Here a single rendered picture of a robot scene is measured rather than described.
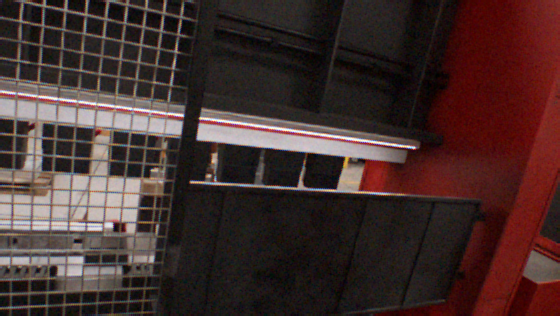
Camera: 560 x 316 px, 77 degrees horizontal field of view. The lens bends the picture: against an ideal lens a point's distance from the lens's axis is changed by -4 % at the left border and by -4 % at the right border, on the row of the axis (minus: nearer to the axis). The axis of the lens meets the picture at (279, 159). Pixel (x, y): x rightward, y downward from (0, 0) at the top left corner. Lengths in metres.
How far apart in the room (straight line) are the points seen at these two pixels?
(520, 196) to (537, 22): 0.62
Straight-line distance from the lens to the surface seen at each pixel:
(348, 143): 1.63
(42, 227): 1.49
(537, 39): 1.59
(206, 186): 0.90
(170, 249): 0.66
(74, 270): 1.21
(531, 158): 1.52
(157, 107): 1.12
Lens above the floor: 1.62
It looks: 13 degrees down
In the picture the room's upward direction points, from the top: 12 degrees clockwise
